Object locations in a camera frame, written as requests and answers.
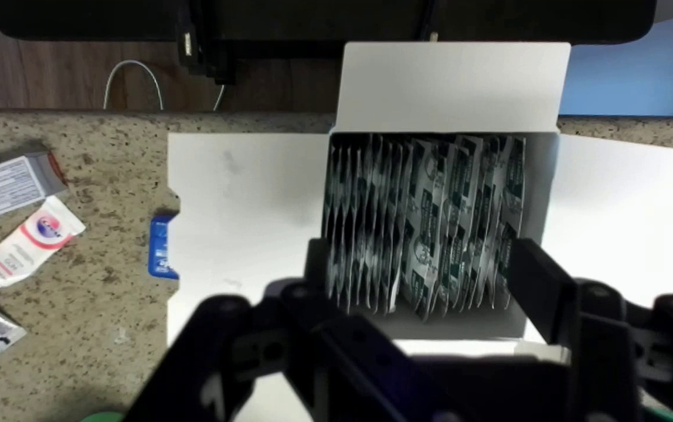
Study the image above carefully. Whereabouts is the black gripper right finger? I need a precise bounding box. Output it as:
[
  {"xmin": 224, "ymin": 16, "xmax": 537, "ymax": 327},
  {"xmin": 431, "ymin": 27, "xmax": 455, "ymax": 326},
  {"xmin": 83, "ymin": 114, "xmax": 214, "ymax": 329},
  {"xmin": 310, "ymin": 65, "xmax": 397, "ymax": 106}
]
[{"xmin": 505, "ymin": 234, "xmax": 673, "ymax": 422}]

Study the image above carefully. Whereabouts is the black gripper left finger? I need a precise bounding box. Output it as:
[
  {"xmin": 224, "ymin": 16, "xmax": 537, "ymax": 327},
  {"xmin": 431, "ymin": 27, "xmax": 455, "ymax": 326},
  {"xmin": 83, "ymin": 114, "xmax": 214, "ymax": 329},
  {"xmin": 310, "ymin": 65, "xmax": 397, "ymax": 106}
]
[{"xmin": 122, "ymin": 237, "xmax": 462, "ymax": 422}]

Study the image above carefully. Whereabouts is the white teal cardboard box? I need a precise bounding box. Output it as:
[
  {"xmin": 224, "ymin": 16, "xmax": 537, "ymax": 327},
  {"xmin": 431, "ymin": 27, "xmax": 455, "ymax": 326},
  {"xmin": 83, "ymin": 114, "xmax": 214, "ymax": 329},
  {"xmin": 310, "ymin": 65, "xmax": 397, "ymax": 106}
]
[{"xmin": 163, "ymin": 39, "xmax": 673, "ymax": 369}]

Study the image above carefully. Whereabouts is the long white toothpaste box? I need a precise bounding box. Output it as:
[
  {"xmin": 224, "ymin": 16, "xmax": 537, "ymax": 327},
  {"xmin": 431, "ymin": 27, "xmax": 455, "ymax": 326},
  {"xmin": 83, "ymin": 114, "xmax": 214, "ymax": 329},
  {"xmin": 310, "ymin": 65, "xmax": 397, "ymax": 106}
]
[{"xmin": 0, "ymin": 147, "xmax": 71, "ymax": 231}]

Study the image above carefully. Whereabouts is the small blue floss container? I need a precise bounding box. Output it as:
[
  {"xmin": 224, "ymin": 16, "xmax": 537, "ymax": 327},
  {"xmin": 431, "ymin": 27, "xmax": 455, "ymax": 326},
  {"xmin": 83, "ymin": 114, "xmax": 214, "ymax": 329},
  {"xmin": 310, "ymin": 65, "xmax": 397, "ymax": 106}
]
[{"xmin": 146, "ymin": 209, "xmax": 183, "ymax": 280}]

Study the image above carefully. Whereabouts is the stack of foil packet strips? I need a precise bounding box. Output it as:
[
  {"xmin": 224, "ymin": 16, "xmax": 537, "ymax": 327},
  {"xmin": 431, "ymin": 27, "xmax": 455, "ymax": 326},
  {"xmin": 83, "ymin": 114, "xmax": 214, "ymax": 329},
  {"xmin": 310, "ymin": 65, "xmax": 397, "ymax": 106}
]
[{"xmin": 321, "ymin": 131, "xmax": 529, "ymax": 321}]

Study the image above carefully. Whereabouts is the white red toothpaste tube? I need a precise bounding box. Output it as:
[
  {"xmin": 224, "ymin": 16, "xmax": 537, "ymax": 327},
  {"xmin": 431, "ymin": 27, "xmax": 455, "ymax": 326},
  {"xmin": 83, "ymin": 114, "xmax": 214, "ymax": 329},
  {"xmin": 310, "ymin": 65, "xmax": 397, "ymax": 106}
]
[{"xmin": 0, "ymin": 195, "xmax": 86, "ymax": 302}]

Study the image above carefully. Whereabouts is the black robot table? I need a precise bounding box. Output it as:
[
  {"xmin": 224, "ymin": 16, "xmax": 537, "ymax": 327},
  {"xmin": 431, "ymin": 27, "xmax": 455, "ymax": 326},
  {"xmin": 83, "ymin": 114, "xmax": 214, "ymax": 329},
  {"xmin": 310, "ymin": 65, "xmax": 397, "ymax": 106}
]
[{"xmin": 0, "ymin": 0, "xmax": 659, "ymax": 45}]

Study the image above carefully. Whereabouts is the thin white floor cable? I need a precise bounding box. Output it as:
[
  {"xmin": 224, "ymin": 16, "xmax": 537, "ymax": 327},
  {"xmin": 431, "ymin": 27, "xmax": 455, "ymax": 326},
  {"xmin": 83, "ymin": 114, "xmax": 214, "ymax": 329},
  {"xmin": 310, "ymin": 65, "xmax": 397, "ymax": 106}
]
[{"xmin": 101, "ymin": 55, "xmax": 166, "ymax": 113}]

